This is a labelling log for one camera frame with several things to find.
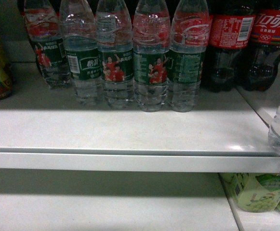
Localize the white metal shelf board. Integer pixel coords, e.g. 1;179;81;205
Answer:
0;63;280;174

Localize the cola bottle red label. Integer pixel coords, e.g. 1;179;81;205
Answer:
237;0;280;91
202;0;255;92

